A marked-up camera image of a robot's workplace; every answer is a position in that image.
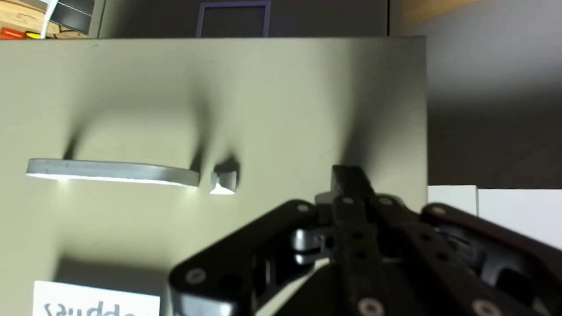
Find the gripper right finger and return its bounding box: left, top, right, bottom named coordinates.
left=368, top=194, right=562, bottom=316

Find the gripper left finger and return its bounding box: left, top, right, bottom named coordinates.
left=168, top=165, right=383, bottom=316

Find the silver drawer latch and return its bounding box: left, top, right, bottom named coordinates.
left=209, top=169, right=239, bottom=195

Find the beige drawer with paper label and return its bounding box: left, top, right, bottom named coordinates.
left=0, top=37, right=428, bottom=316

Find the beige file cabinet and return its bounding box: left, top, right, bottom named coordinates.
left=0, top=0, right=428, bottom=316

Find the white box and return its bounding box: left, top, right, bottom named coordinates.
left=428, top=185, right=562, bottom=251

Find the white paper label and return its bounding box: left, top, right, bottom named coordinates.
left=33, top=280, right=161, bottom=316

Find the silver drawer handle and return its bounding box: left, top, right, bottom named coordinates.
left=25, top=158, right=201, bottom=189

